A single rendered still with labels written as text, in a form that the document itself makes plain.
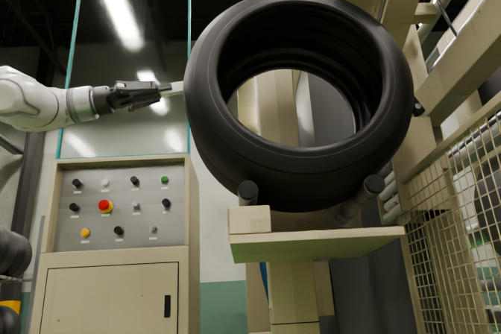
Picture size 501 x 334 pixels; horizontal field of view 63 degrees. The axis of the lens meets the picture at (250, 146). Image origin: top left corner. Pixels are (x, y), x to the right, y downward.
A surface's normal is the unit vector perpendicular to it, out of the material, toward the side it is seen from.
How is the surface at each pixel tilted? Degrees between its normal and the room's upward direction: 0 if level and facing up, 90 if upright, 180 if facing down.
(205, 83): 91
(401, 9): 162
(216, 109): 95
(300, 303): 90
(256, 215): 90
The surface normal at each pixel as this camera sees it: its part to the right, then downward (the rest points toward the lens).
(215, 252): 0.01, -0.38
